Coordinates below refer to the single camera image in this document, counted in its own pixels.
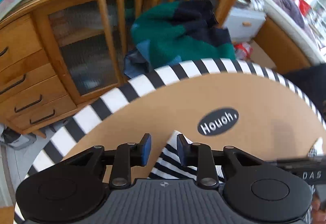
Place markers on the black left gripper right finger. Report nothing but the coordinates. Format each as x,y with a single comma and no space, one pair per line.
231,160

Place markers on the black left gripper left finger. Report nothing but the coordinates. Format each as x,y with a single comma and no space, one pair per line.
95,160

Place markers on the navy white striped knit sweater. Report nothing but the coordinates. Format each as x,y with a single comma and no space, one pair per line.
168,164

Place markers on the checkerboard marker sticker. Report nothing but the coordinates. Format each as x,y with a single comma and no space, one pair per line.
317,148

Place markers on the black oval logo sticker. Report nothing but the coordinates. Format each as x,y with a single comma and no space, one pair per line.
218,121

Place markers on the wooden drawer sideboard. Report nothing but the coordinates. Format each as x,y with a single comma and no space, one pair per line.
58,56

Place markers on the white small drawer box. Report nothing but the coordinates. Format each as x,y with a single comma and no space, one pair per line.
244,24

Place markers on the green navy garment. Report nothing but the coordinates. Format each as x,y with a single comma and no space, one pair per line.
173,32

